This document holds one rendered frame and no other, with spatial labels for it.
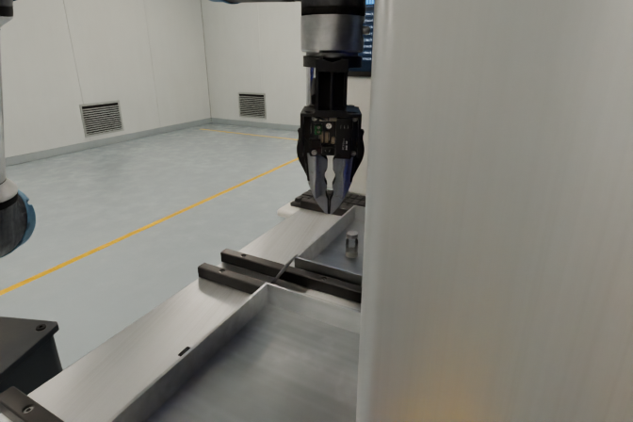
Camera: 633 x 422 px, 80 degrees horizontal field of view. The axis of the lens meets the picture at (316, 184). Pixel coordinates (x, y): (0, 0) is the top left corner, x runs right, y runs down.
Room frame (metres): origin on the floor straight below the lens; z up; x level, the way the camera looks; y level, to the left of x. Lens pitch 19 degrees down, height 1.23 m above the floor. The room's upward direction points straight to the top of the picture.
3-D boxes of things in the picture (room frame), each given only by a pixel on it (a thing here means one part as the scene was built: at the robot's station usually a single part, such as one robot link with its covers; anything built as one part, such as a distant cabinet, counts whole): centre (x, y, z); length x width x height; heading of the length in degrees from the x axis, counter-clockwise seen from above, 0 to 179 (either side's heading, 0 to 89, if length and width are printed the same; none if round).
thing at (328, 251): (0.59, -0.17, 0.90); 0.34 x 0.26 x 0.04; 63
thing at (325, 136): (0.48, -0.02, 1.17); 0.09 x 0.08 x 0.12; 177
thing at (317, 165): (0.48, 0.00, 1.06); 0.06 x 0.03 x 0.09; 177
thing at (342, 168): (0.48, -0.03, 1.06); 0.06 x 0.03 x 0.09; 177
